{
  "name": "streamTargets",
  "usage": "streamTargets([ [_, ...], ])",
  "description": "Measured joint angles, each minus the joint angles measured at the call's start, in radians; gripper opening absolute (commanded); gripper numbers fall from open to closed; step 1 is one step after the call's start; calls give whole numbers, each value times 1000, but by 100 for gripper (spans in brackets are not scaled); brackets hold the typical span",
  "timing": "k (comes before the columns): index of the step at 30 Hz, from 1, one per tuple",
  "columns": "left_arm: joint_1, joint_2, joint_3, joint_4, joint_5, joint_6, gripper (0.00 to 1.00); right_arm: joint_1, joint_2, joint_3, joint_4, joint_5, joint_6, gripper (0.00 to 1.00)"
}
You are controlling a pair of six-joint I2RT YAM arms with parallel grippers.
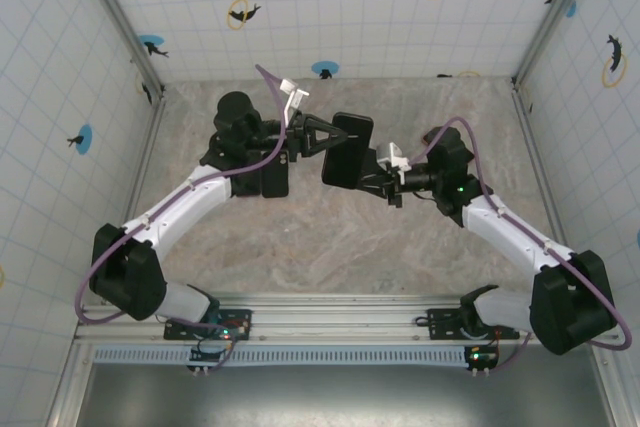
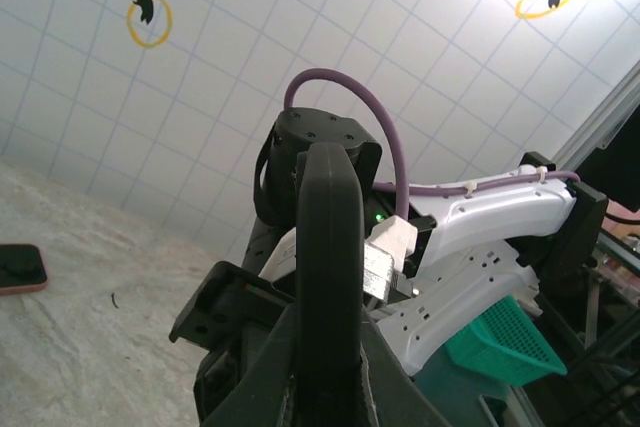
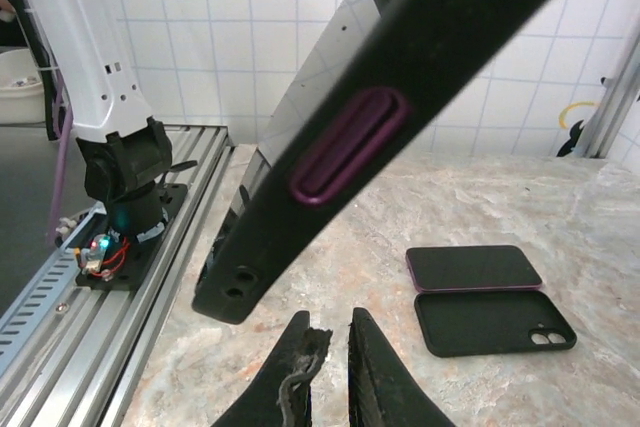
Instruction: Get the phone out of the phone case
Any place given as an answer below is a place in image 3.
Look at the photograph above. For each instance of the grey metal sheet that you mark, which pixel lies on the grey metal sheet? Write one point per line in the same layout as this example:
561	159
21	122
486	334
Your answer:
30	187

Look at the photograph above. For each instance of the small LED controller board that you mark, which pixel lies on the small LED controller board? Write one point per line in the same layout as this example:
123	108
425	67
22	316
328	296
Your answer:
100	254

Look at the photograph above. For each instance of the aluminium corner post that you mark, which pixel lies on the aluminium corner post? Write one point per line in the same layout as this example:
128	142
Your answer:
615	112

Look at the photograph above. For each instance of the aluminium mounting rail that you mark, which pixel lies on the aluminium mounting rail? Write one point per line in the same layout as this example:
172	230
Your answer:
150	297

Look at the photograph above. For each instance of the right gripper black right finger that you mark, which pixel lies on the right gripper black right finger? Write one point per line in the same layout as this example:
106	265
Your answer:
375	387

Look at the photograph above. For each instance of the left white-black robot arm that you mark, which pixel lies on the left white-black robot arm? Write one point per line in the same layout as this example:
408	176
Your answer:
85	47

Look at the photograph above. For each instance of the purple-edged black smartphone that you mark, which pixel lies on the purple-edged black smartphone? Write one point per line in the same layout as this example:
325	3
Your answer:
475	267

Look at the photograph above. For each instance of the black phone case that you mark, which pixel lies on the black phone case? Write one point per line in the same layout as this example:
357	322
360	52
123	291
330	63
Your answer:
480	322
425	47

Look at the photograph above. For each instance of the white plastic bowl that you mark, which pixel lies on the white plastic bowl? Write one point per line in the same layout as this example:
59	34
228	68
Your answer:
20	97

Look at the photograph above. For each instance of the left arm's black base plate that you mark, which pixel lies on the left arm's black base plate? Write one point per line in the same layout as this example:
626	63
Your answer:
165	207

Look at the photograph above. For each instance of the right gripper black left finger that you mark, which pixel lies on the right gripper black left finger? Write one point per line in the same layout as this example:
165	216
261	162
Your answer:
280	387

